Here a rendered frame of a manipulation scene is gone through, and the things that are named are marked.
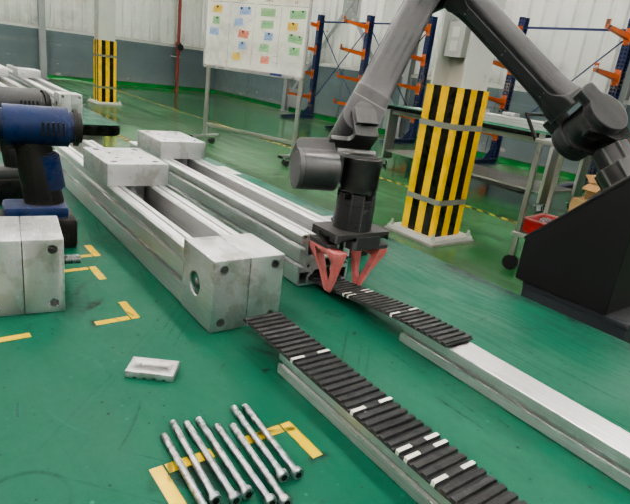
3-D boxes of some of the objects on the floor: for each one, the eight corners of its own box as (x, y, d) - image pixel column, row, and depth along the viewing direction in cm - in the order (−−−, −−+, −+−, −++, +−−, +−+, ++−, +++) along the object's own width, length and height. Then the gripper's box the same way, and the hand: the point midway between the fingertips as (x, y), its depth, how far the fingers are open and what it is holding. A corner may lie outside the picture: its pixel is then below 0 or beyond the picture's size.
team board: (187, 144, 685) (195, -27, 623) (214, 142, 726) (224, -18, 664) (282, 167, 612) (303, -23, 550) (307, 164, 653) (328, -13, 591)
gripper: (344, 197, 73) (328, 302, 78) (399, 195, 79) (381, 292, 84) (315, 185, 78) (302, 284, 83) (368, 184, 84) (353, 276, 89)
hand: (342, 283), depth 83 cm, fingers open, 6 cm apart
